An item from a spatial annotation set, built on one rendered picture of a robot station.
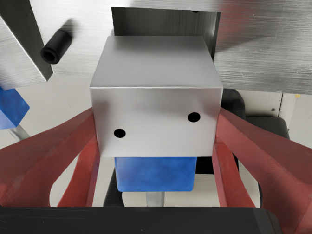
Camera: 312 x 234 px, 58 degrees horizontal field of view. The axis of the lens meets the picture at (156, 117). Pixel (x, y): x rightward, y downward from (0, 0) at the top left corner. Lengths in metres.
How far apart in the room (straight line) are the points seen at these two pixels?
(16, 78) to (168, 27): 0.14
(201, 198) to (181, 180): 0.31
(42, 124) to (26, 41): 1.54
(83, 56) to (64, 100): 1.38
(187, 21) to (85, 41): 0.06
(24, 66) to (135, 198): 0.31
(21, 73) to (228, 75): 0.16
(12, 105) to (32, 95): 1.34
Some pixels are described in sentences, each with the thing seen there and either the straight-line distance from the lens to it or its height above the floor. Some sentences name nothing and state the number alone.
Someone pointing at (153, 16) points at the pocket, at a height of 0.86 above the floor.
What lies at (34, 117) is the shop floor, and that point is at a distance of 1.75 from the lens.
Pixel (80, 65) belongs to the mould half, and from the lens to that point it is 0.17.
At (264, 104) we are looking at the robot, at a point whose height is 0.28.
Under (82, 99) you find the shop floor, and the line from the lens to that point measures 1.50.
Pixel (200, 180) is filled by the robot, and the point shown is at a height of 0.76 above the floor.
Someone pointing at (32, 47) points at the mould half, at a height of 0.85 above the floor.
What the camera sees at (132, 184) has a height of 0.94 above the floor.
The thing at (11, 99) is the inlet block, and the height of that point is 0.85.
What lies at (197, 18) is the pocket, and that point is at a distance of 0.17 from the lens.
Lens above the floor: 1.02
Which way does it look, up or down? 44 degrees down
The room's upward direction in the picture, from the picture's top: 168 degrees counter-clockwise
